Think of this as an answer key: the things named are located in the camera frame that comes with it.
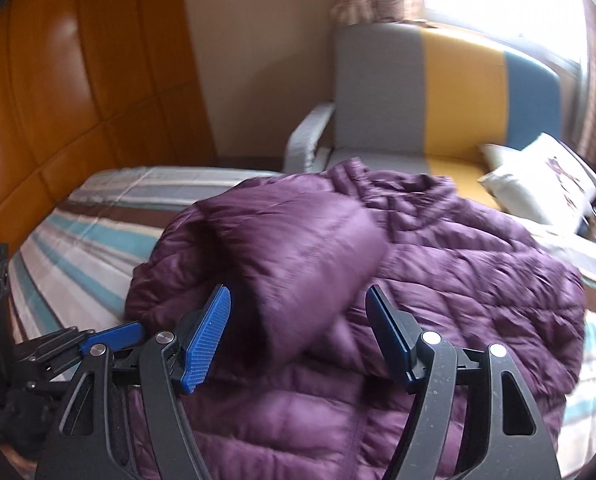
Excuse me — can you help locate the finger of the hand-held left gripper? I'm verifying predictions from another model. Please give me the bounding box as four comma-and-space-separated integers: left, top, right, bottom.
14, 322, 147, 392

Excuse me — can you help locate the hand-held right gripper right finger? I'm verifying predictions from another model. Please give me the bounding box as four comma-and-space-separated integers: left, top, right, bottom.
366, 284, 562, 480

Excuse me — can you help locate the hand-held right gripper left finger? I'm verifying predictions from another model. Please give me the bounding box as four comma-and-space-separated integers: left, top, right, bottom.
35, 284, 232, 480

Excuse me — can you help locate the purple down jacket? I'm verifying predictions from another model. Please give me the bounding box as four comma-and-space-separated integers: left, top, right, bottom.
125, 157, 587, 480

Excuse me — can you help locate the striped bed sheet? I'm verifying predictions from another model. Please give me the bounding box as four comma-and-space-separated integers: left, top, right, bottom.
5, 167, 596, 477

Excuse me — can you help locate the white printed pillow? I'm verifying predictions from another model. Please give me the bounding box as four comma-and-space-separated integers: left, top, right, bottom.
478, 132, 596, 234

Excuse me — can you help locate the brown leather headboard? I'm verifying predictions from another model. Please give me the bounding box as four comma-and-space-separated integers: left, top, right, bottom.
0, 0, 217, 247

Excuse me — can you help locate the grey yellow blue armchair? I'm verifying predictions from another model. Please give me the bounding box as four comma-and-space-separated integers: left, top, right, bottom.
283, 22, 596, 252

